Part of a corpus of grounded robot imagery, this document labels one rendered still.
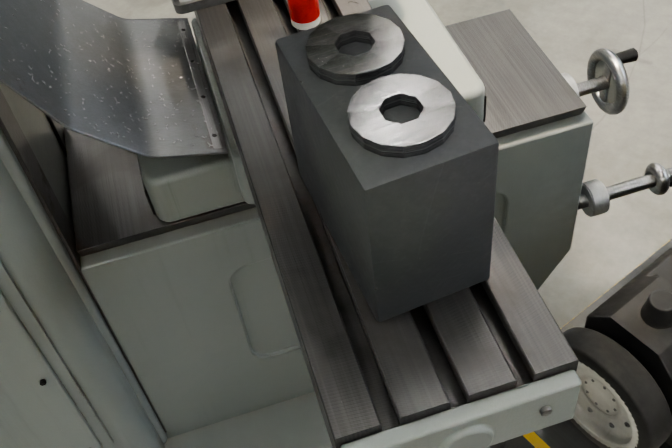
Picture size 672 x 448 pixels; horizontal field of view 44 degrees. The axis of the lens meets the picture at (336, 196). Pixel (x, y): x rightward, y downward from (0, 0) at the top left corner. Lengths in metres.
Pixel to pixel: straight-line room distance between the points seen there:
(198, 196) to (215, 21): 0.24
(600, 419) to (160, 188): 0.72
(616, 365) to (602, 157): 1.16
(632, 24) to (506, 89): 1.45
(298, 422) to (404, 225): 0.93
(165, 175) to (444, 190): 0.53
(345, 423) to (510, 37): 0.85
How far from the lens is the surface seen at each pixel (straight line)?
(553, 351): 0.78
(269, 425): 1.59
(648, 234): 2.12
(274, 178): 0.92
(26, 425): 1.38
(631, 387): 1.18
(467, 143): 0.67
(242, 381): 1.51
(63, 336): 1.23
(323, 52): 0.75
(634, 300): 1.23
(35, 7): 1.18
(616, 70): 1.46
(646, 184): 1.50
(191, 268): 1.24
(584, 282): 2.00
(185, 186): 1.13
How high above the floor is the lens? 1.59
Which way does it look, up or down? 47 degrees down
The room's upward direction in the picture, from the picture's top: 8 degrees counter-clockwise
